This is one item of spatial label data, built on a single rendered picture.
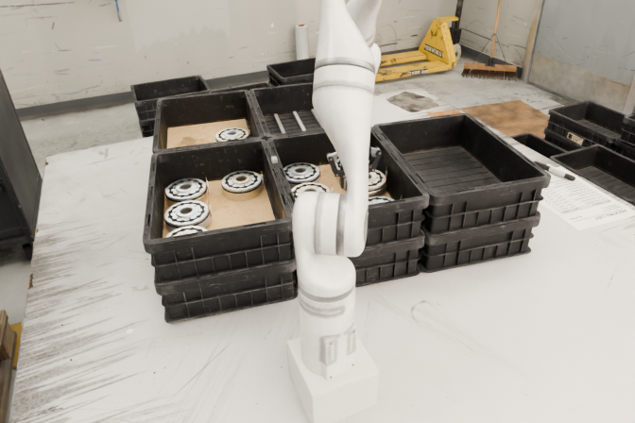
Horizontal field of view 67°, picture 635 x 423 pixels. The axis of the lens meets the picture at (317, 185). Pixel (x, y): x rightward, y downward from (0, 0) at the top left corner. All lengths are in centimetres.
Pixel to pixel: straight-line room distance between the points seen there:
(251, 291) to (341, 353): 31
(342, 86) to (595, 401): 73
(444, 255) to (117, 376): 75
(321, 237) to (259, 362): 42
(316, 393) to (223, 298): 34
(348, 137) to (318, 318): 29
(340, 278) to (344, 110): 25
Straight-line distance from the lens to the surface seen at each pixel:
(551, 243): 140
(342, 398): 90
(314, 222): 67
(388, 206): 103
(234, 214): 119
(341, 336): 81
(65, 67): 440
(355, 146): 68
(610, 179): 249
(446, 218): 113
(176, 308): 110
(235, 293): 108
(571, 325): 119
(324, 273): 74
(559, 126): 283
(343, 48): 71
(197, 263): 103
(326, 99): 70
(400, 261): 115
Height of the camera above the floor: 150
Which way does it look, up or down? 31 degrees down
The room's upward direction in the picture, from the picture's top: 2 degrees counter-clockwise
